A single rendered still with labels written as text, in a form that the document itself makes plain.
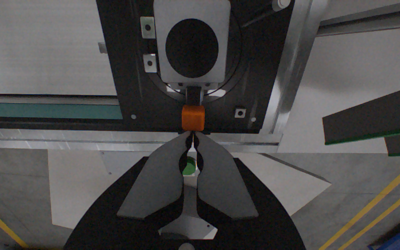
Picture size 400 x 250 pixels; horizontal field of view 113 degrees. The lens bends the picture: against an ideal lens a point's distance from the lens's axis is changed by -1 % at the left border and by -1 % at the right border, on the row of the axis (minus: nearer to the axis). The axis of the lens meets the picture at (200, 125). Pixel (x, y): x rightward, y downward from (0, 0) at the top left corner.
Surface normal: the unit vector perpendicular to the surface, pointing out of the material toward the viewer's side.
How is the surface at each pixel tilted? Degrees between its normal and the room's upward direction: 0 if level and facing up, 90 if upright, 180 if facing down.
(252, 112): 0
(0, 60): 0
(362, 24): 90
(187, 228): 1
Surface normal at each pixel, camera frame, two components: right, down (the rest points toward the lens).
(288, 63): 0.02, 0.47
